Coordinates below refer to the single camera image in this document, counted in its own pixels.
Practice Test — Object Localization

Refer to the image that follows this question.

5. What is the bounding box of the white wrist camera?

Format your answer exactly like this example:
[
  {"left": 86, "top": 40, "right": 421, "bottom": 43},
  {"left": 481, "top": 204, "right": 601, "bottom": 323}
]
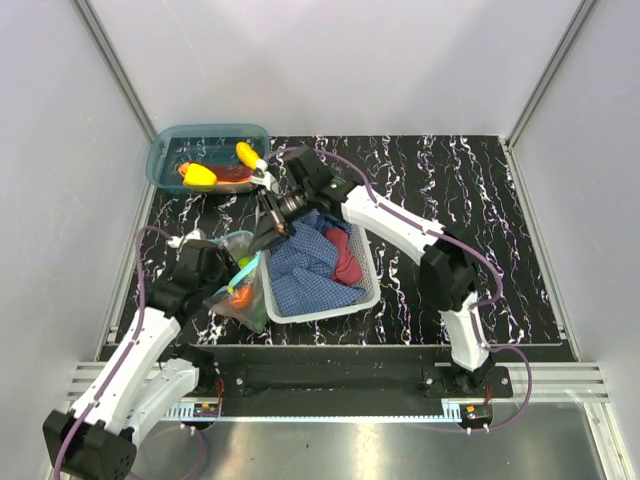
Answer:
[
  {"left": 167, "top": 228, "right": 206, "bottom": 249},
  {"left": 249, "top": 159, "right": 280, "bottom": 195}
]

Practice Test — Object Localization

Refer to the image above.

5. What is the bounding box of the red cloth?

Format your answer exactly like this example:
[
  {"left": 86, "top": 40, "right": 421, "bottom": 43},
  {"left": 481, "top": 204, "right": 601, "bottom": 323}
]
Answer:
[{"left": 324, "top": 227, "right": 363, "bottom": 286}]

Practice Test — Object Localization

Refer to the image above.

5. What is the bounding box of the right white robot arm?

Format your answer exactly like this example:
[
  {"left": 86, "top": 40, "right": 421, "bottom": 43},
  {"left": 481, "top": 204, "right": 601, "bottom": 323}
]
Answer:
[{"left": 248, "top": 146, "right": 503, "bottom": 397}]

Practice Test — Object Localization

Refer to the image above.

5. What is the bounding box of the fake orange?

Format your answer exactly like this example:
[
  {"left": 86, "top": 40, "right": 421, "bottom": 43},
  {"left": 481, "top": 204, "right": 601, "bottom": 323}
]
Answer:
[{"left": 228, "top": 285, "right": 253, "bottom": 309}]

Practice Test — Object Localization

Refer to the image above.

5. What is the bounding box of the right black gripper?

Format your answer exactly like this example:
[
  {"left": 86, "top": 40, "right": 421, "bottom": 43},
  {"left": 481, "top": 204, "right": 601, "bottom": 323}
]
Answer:
[{"left": 248, "top": 184, "right": 313, "bottom": 258}]

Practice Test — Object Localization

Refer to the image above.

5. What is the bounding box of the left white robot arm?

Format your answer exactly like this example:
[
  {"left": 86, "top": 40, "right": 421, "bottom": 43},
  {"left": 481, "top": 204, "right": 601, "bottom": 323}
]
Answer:
[{"left": 43, "top": 238, "right": 239, "bottom": 479}]

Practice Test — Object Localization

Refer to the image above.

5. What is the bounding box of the blue transparent plastic tub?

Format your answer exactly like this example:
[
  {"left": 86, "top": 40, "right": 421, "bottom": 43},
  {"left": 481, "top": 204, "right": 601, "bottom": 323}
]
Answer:
[{"left": 146, "top": 124, "right": 271, "bottom": 195}]

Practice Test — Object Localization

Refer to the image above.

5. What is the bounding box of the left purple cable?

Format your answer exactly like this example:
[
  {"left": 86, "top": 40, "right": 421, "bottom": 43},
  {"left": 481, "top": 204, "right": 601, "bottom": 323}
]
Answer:
[{"left": 52, "top": 225, "right": 209, "bottom": 480}]

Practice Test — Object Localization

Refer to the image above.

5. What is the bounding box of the fake yellow lemon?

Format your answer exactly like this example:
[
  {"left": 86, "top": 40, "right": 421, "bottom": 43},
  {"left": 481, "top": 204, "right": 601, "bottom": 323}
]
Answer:
[{"left": 179, "top": 162, "right": 217, "bottom": 187}]

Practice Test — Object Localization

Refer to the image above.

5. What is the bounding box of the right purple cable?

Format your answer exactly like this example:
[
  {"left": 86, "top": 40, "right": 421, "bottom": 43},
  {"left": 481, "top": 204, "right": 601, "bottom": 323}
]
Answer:
[{"left": 264, "top": 147, "right": 532, "bottom": 434}]

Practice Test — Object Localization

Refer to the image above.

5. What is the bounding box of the white plastic basket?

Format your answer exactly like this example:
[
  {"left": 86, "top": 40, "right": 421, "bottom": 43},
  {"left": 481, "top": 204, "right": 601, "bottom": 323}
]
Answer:
[{"left": 260, "top": 210, "right": 381, "bottom": 325}]

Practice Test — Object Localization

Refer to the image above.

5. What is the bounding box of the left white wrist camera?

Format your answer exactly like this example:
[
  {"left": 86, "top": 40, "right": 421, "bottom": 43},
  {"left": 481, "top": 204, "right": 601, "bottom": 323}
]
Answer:
[{"left": 167, "top": 228, "right": 206, "bottom": 249}]

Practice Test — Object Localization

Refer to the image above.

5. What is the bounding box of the clear zip top bag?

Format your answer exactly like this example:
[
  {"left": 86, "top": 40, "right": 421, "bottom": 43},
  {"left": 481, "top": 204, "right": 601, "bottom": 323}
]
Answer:
[{"left": 204, "top": 230, "right": 268, "bottom": 333}]

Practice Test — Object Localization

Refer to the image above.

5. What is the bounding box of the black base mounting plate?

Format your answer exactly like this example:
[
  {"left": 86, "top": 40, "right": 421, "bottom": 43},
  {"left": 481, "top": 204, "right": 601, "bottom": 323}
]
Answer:
[{"left": 206, "top": 345, "right": 514, "bottom": 421}]

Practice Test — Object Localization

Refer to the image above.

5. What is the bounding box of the purple cable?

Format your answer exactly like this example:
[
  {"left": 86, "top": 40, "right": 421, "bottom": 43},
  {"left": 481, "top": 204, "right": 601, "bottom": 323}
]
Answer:
[
  {"left": 52, "top": 225, "right": 209, "bottom": 480},
  {"left": 264, "top": 147, "right": 532, "bottom": 434}
]

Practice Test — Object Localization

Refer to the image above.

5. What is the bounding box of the fake yellow banana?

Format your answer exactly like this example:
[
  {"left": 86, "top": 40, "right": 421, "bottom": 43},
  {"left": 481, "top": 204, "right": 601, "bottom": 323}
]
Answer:
[{"left": 236, "top": 142, "right": 266, "bottom": 171}]

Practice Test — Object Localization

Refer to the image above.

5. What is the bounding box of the blue checkered shirt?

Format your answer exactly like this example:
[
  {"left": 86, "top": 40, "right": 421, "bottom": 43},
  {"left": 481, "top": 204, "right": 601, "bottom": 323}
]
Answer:
[{"left": 267, "top": 210, "right": 365, "bottom": 317}]

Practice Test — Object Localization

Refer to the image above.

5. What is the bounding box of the fake green cucumber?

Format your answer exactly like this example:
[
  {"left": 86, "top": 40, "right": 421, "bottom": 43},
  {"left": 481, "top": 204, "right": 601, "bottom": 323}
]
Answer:
[{"left": 251, "top": 303, "right": 268, "bottom": 332}]

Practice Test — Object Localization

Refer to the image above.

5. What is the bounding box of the fake carrot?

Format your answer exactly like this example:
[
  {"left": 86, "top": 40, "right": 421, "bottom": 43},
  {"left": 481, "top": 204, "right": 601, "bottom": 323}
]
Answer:
[{"left": 203, "top": 164, "right": 253, "bottom": 186}]

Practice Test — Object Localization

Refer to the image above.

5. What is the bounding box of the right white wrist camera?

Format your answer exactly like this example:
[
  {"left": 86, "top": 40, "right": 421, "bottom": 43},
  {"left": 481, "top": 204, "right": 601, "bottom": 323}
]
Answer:
[{"left": 249, "top": 159, "right": 280, "bottom": 195}]

